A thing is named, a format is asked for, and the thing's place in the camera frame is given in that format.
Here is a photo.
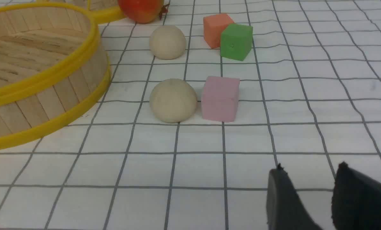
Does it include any white bun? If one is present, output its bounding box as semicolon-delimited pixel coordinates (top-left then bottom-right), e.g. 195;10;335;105
149;79;198;123
149;25;187;60

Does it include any bamboo steamer lid yellow rim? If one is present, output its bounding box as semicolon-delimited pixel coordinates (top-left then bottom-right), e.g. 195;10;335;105
52;0;125;24

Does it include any red pomegranate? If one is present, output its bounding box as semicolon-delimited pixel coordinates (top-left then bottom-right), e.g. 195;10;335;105
118;0;170;24

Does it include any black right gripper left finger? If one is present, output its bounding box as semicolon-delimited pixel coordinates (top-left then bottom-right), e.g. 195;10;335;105
266;164;321;230

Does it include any orange cube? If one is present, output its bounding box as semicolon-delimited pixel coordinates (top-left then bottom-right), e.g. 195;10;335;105
203;13;234;49

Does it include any bamboo steamer tray yellow rim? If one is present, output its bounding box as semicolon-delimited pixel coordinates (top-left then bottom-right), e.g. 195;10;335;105
0;2;110;150

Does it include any white grid tablecloth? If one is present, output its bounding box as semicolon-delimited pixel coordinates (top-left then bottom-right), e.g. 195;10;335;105
0;0;381;230

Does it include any pink cube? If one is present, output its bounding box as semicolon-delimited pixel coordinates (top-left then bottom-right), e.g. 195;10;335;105
201;76;240;122

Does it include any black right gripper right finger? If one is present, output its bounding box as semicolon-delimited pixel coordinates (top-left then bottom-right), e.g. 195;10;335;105
331;162;381;230

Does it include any green cube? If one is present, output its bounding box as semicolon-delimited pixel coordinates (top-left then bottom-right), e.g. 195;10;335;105
220;23;253;61

